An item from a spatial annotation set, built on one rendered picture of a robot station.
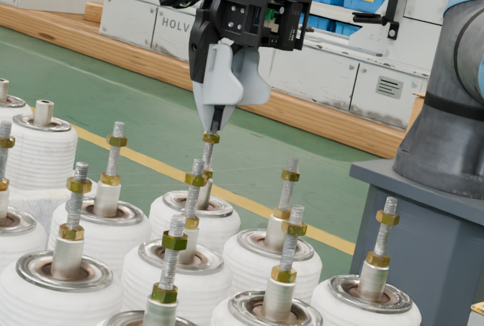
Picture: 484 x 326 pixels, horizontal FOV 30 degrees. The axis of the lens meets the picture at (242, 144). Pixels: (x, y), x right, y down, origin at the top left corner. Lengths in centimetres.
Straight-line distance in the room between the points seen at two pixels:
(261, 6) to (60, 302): 34
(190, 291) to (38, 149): 45
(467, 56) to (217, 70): 26
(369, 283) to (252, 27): 27
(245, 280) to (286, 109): 207
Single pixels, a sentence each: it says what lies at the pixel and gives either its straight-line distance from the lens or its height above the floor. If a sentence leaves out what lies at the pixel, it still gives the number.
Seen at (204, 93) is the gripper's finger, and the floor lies 37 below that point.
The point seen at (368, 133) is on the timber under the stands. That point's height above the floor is 6.
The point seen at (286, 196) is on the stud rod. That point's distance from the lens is 85.
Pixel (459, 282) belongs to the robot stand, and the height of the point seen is 21.
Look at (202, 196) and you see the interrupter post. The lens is 94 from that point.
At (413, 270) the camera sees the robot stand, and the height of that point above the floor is 20.
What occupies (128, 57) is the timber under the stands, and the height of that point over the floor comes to 5.
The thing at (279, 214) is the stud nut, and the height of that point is 29.
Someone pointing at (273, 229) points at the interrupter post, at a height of 27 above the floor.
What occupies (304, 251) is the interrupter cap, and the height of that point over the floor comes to 25.
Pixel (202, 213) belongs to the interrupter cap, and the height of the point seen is 25.
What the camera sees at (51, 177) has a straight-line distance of 117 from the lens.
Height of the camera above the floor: 52
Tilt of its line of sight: 12 degrees down
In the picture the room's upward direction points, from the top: 11 degrees clockwise
